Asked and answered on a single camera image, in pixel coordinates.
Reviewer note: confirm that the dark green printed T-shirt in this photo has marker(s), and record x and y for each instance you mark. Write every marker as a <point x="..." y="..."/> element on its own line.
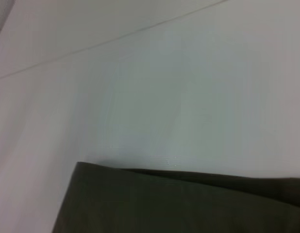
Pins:
<point x="188" y="204"/>

